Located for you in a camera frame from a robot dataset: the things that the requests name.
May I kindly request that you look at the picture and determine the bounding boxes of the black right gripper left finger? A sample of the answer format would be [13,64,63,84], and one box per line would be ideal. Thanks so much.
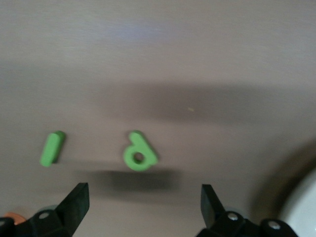
[0,182,89,237]

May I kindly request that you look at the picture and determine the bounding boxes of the orange foam letter e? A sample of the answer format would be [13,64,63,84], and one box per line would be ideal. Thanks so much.
[4,211,25,226]

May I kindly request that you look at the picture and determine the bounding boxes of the brown table cover sheet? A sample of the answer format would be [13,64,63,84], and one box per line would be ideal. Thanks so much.
[0,0,316,237]

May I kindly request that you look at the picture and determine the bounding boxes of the beige brown plate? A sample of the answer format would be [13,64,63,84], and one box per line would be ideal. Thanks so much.
[278,170,316,237]

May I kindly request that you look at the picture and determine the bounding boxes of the green foam letter l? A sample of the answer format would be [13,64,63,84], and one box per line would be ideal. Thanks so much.
[39,130,67,167]

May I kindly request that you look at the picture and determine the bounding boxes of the green foam letter p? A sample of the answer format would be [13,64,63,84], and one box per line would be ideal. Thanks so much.
[122,130,159,172]

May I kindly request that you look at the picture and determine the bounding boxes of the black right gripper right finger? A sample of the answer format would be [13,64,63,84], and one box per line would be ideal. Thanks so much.
[196,184,297,237]

